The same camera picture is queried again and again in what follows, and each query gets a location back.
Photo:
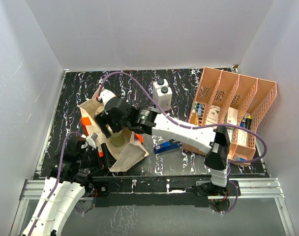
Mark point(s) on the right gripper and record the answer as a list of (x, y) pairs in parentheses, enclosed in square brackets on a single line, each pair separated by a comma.
[(102, 122)]

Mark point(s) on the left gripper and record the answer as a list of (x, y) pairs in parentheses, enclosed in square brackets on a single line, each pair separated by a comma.
[(99, 167)]

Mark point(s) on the orange bag handle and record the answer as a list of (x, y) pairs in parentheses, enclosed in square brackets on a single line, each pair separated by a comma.
[(131, 147)]

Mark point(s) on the canvas tote bag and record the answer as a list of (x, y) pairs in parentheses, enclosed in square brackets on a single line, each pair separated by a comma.
[(91, 108)]

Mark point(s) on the white square bottle black cap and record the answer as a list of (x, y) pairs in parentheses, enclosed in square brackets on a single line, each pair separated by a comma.
[(159, 83)]

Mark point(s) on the green bottle white cap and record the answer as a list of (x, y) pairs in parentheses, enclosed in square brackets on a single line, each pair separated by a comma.
[(117, 139)]

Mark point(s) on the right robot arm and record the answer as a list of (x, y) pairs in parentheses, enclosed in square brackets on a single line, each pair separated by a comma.
[(213, 141)]

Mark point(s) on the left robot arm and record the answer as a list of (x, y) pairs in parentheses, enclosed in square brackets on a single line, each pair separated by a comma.
[(66, 185)]

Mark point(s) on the blue stapler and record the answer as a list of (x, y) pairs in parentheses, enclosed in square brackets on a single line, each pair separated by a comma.
[(166, 146)]

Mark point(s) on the yellow spiral notebook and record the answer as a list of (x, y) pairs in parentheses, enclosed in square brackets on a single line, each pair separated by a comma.
[(195, 119)]

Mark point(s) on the blue small bottle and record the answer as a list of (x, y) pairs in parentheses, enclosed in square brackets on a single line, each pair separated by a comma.
[(200, 109)]

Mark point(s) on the white medicine box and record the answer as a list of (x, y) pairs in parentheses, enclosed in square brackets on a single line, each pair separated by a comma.
[(213, 115)]

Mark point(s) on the pink desk organizer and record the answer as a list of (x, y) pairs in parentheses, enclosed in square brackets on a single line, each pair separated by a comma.
[(231, 98)]

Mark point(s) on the red white box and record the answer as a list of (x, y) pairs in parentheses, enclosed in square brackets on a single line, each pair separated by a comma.
[(231, 116)]

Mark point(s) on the yellow highlighter marker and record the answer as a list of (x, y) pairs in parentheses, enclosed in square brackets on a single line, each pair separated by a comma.
[(248, 122)]

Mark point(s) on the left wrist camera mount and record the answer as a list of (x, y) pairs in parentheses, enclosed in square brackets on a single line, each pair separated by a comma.
[(91, 140)]

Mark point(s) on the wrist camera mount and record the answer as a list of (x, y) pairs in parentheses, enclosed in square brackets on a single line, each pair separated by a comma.
[(105, 96), (91, 140)]

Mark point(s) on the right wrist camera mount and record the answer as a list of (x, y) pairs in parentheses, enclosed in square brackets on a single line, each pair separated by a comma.
[(105, 96)]

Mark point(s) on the metal base rail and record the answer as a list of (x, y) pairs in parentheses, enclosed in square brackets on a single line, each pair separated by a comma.
[(170, 191)]

